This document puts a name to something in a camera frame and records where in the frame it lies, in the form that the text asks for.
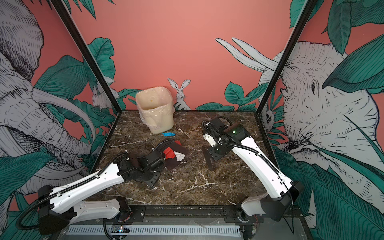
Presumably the brown hand brush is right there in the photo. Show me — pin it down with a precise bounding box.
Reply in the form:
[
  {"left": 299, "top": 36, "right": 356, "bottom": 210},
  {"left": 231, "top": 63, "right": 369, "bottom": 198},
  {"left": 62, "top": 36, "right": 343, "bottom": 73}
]
[{"left": 202, "top": 146, "right": 216, "bottom": 171}]

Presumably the dark brown dustpan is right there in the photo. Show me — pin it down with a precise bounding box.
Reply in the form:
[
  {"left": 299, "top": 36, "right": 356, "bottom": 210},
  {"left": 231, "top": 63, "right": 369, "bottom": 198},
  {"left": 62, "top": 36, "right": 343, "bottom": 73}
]
[{"left": 154, "top": 138, "right": 190, "bottom": 171}]

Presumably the white paper scrap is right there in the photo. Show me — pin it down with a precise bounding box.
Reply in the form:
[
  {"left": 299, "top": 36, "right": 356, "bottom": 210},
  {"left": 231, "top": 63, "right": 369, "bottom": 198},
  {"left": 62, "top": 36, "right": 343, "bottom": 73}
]
[{"left": 174, "top": 152, "right": 186, "bottom": 162}]

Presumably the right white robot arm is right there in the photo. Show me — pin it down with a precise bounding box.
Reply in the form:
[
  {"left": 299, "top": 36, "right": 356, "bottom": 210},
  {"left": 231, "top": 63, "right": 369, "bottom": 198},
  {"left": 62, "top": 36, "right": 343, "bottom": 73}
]
[{"left": 202, "top": 118, "right": 304, "bottom": 222}]

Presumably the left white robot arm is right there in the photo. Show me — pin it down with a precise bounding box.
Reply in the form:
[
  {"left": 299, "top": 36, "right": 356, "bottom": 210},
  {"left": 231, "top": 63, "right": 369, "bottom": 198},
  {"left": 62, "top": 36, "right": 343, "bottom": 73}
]
[{"left": 38, "top": 150, "right": 166, "bottom": 235}]

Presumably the blue paper scrap near bin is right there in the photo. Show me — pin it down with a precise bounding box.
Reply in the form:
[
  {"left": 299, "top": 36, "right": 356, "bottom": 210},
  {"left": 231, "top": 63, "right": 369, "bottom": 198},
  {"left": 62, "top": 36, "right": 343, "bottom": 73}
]
[{"left": 162, "top": 133, "right": 176, "bottom": 137}]

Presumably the cream bin with plastic liner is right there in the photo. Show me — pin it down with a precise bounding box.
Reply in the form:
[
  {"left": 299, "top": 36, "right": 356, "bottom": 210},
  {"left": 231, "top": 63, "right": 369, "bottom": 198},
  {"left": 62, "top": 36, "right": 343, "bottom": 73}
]
[{"left": 136, "top": 87, "right": 175, "bottom": 134}]

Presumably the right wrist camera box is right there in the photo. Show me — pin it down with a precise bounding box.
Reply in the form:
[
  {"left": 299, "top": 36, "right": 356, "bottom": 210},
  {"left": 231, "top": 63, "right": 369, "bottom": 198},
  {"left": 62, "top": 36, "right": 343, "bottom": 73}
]
[{"left": 203, "top": 131, "right": 217, "bottom": 147}]

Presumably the white slotted cable duct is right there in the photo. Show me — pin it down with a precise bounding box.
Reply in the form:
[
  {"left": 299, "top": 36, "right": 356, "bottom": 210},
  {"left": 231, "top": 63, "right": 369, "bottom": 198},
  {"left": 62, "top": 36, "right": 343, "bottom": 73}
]
[{"left": 66, "top": 225, "right": 243, "bottom": 238}]

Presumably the black front mounting rail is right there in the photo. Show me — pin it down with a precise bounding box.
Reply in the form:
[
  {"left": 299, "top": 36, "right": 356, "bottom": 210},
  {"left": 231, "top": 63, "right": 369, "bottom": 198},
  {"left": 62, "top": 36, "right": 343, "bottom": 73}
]
[{"left": 59, "top": 204, "right": 304, "bottom": 224}]

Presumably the left black frame post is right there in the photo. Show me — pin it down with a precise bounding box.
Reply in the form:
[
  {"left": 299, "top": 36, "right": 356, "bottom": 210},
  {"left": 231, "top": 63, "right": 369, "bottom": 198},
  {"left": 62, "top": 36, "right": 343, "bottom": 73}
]
[{"left": 50, "top": 0, "right": 123, "bottom": 115}]

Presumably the black frame post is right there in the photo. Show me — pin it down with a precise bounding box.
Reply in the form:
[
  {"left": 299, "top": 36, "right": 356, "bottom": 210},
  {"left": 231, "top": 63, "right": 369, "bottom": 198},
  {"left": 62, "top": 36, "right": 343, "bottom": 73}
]
[
  {"left": 50, "top": 0, "right": 123, "bottom": 115},
  {"left": 256, "top": 0, "right": 317, "bottom": 116}
]

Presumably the right black frame post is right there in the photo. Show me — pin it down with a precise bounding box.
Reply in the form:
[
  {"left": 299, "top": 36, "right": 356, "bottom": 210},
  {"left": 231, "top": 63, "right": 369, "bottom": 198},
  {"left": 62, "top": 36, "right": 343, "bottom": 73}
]
[{"left": 256, "top": 0, "right": 317, "bottom": 116}]

